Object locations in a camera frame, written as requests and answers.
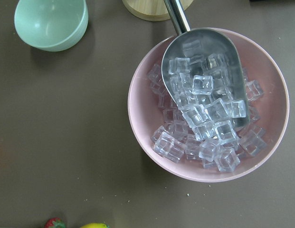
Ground pink bowl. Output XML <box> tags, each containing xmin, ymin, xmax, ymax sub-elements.
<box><xmin>128</xmin><ymin>29</ymin><xmax>290</xmax><ymax>182</ymax></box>

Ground wooden glass holder stand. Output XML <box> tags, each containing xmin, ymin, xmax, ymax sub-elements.
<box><xmin>122</xmin><ymin>0</ymin><xmax>193</xmax><ymax>21</ymax></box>

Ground yellow lemon lower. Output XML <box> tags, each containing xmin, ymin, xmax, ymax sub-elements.
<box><xmin>80</xmin><ymin>223</ymin><xmax>110</xmax><ymax>228</ymax></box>

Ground steel ice scoop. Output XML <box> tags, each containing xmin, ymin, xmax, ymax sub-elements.
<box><xmin>162</xmin><ymin>0</ymin><xmax>250</xmax><ymax>130</ymax></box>

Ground mint green bowl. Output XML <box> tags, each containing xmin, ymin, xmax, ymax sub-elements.
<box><xmin>14</xmin><ymin>0</ymin><xmax>88</xmax><ymax>52</ymax></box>

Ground red strawberry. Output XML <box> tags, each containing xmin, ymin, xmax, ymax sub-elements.
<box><xmin>44</xmin><ymin>217</ymin><xmax>66</xmax><ymax>228</ymax></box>

